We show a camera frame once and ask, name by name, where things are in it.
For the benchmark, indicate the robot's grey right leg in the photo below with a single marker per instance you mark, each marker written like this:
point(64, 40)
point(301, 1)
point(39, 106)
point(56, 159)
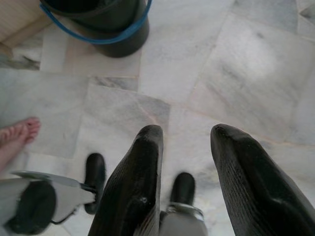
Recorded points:
point(179, 221)

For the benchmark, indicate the robot's black foot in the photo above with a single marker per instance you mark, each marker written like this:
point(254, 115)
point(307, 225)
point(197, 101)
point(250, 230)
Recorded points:
point(182, 186)
point(94, 169)

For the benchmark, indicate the person's bare foot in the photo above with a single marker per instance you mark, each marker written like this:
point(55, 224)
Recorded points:
point(17, 137)

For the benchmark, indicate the beige ribbed mat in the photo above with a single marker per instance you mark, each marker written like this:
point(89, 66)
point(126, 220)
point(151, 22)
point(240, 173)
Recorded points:
point(17, 19)

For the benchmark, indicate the robot's black right foot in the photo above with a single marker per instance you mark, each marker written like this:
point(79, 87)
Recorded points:
point(182, 186)

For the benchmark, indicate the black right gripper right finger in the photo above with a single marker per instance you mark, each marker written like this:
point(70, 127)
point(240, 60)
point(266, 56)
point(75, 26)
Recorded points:
point(248, 186)

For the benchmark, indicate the robot's black left foot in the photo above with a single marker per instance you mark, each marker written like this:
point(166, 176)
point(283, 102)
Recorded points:
point(94, 169)

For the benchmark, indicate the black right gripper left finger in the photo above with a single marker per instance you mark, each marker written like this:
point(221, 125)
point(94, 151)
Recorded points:
point(133, 186)

